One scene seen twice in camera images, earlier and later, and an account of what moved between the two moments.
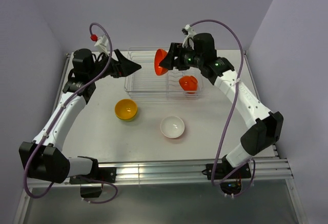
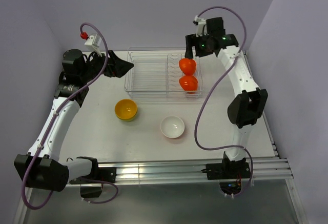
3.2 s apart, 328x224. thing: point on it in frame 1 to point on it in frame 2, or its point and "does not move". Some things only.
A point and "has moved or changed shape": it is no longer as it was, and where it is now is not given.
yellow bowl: x=126 y=109 does not move
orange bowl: x=160 y=54 has moved or changed shape
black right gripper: x=176 y=50 to x=192 y=40
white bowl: x=172 y=127 does not move
